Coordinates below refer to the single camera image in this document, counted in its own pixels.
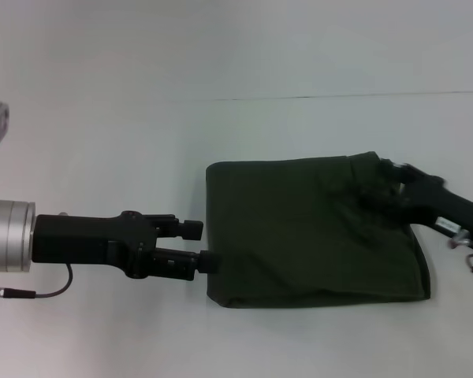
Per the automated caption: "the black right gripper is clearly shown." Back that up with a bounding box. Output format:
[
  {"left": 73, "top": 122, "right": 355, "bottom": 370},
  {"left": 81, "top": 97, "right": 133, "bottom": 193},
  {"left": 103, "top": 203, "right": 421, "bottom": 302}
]
[{"left": 358, "top": 157, "right": 473, "bottom": 246}]

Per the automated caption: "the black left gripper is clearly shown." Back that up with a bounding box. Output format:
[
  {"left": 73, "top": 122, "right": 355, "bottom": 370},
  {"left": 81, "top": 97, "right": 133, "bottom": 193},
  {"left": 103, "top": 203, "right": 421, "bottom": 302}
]
[{"left": 30, "top": 210, "right": 222, "bottom": 281}]

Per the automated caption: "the dark green FREE t-shirt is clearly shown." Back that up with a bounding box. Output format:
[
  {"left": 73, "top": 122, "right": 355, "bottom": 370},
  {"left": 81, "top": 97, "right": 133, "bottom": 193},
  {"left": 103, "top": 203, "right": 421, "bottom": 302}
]
[{"left": 204, "top": 150, "right": 433, "bottom": 311}]

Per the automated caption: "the right gripper cable with connector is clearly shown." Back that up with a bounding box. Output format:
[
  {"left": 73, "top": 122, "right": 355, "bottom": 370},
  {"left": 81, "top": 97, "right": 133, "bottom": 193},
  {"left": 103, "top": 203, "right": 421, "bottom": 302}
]
[{"left": 447, "top": 228, "right": 473, "bottom": 285}]

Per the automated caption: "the gripper cable with connector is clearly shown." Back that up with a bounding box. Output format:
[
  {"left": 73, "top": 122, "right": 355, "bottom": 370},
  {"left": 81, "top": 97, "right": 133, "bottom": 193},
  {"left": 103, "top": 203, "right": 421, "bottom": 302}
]
[
  {"left": 0, "top": 262, "right": 75, "bottom": 303},
  {"left": 447, "top": 228, "right": 473, "bottom": 285}
]

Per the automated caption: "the left gripper cable with connector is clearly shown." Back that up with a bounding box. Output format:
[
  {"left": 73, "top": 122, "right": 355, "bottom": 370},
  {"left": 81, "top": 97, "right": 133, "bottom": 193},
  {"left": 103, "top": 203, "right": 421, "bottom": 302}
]
[{"left": 0, "top": 262, "right": 75, "bottom": 303}]

